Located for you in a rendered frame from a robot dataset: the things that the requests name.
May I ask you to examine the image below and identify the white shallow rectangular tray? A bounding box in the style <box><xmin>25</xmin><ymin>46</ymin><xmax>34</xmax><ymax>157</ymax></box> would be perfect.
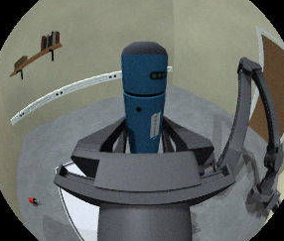
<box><xmin>59</xmin><ymin>162</ymin><xmax>99</xmax><ymax>241</ymax></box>

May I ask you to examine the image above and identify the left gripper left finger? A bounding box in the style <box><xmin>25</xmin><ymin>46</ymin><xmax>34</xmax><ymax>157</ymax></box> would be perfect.
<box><xmin>75</xmin><ymin>116</ymin><xmax>127</xmax><ymax>153</ymax></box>

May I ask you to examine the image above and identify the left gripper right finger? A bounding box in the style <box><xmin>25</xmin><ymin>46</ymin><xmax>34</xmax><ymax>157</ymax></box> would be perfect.
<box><xmin>161</xmin><ymin>116</ymin><xmax>214</xmax><ymax>167</ymax></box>

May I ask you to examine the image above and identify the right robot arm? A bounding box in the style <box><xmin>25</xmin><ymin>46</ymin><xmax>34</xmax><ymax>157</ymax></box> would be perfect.
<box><xmin>203</xmin><ymin>57</ymin><xmax>284</xmax><ymax>195</ymax></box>

